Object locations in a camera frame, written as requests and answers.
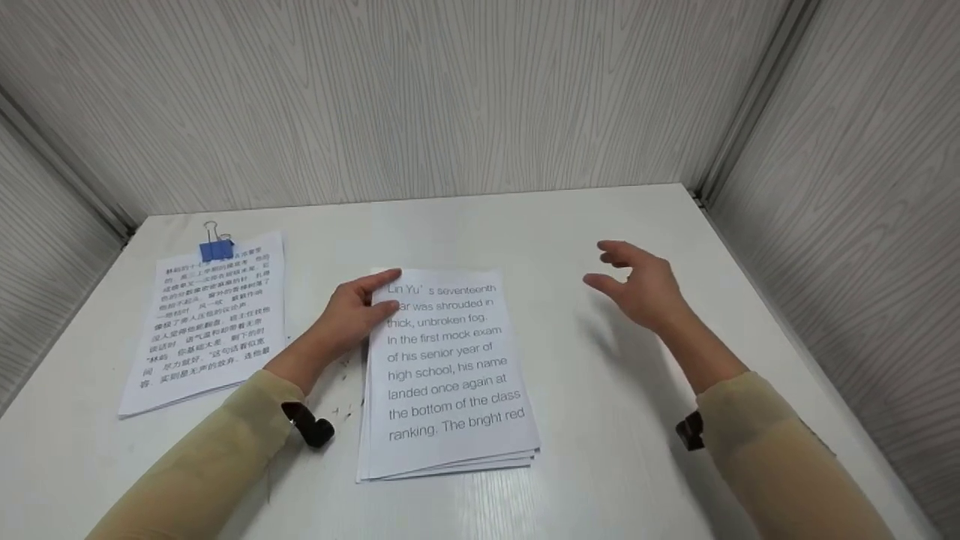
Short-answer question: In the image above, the small-print paper stack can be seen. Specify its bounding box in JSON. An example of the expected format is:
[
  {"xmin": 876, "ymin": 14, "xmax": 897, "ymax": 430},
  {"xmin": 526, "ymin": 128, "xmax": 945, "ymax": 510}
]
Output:
[{"xmin": 117, "ymin": 230, "xmax": 288, "ymax": 419}]

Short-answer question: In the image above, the black wrist band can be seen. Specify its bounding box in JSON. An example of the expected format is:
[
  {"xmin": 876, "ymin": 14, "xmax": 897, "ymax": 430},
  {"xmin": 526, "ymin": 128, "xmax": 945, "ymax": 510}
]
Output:
[
  {"xmin": 675, "ymin": 410, "xmax": 707, "ymax": 453},
  {"xmin": 280, "ymin": 402, "xmax": 336, "ymax": 450}
]

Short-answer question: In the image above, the blue binder clip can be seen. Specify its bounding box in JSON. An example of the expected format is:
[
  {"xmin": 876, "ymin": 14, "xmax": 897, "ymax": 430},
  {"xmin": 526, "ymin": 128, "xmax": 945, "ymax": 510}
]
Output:
[{"xmin": 199, "ymin": 220, "xmax": 236, "ymax": 264}]

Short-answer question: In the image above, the person's left hand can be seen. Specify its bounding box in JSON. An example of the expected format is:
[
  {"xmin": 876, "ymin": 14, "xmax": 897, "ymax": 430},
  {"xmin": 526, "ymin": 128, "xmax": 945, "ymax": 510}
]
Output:
[{"xmin": 310, "ymin": 268, "xmax": 404, "ymax": 357}]

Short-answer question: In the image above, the large-print paper stack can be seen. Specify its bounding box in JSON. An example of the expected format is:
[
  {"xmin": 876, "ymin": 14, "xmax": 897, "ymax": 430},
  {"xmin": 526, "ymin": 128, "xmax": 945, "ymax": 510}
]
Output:
[{"xmin": 355, "ymin": 267, "xmax": 542, "ymax": 484}]

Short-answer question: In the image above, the person's left forearm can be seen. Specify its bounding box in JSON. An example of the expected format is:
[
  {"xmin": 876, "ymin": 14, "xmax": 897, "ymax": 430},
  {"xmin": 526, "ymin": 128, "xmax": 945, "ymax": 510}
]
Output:
[{"xmin": 85, "ymin": 328, "xmax": 343, "ymax": 540}]

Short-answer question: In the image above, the person's right forearm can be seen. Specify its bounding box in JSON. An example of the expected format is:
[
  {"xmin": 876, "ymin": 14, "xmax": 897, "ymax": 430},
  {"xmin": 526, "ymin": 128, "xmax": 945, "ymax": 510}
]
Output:
[{"xmin": 658, "ymin": 303, "xmax": 898, "ymax": 540}]

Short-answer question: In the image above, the person's right hand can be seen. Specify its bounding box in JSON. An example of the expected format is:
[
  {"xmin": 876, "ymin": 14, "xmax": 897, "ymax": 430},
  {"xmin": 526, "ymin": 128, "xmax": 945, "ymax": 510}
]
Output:
[{"xmin": 583, "ymin": 240, "xmax": 692, "ymax": 335}]

